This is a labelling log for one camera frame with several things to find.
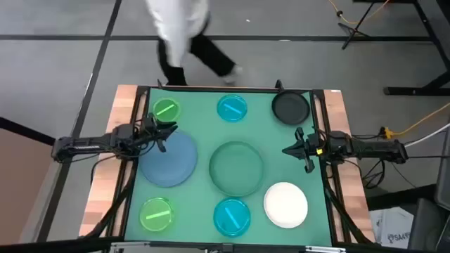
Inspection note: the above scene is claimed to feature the yellow extension cable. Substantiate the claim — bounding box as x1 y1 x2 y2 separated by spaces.
381 101 450 140

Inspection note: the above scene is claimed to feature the large green plastic plate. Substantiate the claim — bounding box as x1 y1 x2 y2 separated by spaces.
208 141 264 197

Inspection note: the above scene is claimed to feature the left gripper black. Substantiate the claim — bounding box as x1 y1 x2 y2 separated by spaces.
132 112 178 153

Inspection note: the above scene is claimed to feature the brown partition panel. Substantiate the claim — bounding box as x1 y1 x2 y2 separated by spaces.
0 117 57 247

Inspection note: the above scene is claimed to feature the small clear green plate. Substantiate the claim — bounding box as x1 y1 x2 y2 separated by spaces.
139 196 174 232
152 97 182 123

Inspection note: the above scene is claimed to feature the white printed bag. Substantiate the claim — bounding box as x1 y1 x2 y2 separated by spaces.
368 206 415 249

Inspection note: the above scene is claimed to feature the person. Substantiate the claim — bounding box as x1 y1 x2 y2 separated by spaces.
143 0 244 87

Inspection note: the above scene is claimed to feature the large blue plastic plate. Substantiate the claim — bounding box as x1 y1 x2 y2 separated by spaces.
139 129 198 188

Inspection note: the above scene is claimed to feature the small clear cyan plate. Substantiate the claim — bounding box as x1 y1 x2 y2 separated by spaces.
216 93 248 123
212 197 252 238

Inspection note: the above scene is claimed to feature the black plastic plate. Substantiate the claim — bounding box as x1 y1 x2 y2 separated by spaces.
271 91 311 126

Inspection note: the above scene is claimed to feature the green table mat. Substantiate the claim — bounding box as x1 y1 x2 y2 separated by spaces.
123 87 333 247

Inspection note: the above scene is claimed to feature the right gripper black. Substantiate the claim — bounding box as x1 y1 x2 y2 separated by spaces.
282 126 323 174

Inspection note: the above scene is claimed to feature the dark grey chair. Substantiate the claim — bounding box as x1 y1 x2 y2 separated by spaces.
407 119 450 253

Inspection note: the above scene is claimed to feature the orange floor cable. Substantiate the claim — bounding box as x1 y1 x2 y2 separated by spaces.
328 0 391 25

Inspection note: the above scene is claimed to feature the black metal table frame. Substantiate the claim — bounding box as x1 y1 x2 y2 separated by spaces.
79 79 375 253

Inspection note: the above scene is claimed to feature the black tripod stand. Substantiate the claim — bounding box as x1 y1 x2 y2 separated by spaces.
337 0 377 50

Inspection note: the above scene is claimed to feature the black desk frame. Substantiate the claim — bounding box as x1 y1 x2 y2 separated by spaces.
353 0 450 96

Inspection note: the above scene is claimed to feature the white plastic plate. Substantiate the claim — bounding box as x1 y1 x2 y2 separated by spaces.
263 181 309 230

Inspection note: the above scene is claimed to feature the black cable bundle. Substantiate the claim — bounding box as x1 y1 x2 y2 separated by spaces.
79 154 141 240
325 164 373 245

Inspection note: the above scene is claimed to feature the white cable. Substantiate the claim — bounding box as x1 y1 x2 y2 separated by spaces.
404 122 450 148

